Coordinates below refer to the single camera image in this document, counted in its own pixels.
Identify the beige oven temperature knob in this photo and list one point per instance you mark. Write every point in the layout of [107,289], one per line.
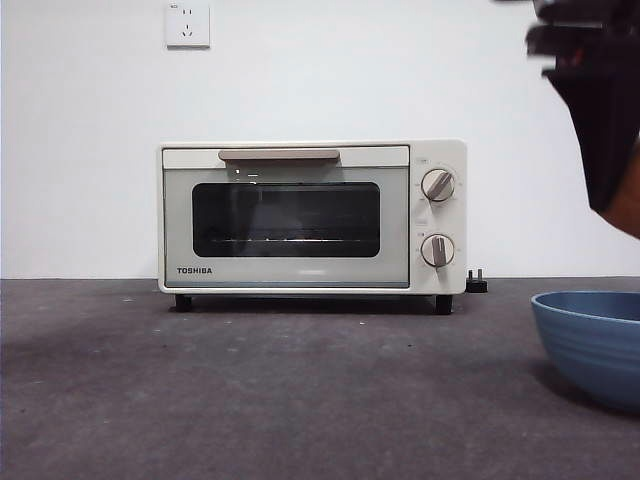
[438,185]

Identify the beige oven timer knob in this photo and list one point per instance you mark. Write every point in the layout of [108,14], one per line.
[437,251]

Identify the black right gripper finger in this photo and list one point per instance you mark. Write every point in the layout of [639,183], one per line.
[607,130]

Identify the black power plug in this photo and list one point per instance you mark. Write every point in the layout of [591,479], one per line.
[475,286]

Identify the blue bowl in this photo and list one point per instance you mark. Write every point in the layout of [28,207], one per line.
[590,350]

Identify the cream Toshiba toaster oven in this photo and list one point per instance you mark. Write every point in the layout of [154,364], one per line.
[445,220]

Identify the white wall socket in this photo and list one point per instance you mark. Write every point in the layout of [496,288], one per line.
[187,25]

